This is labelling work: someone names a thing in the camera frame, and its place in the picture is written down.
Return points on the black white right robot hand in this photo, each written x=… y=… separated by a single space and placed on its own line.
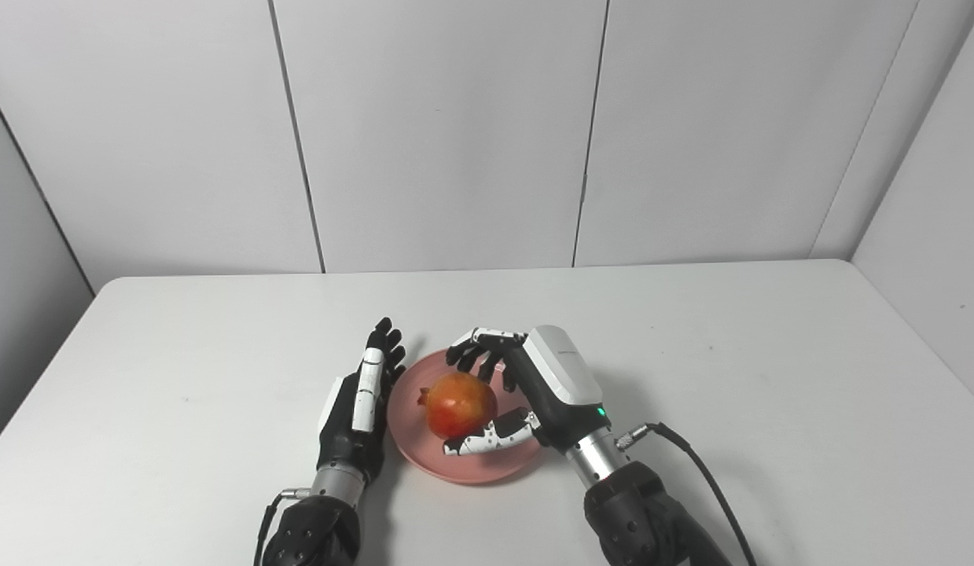
x=561 y=385

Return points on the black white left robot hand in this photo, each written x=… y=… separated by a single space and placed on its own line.
x=345 y=432

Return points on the red pomegranate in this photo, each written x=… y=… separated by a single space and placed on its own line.
x=459 y=405

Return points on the pink round plate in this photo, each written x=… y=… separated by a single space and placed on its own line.
x=486 y=464

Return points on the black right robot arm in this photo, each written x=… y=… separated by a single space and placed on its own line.
x=636 y=511

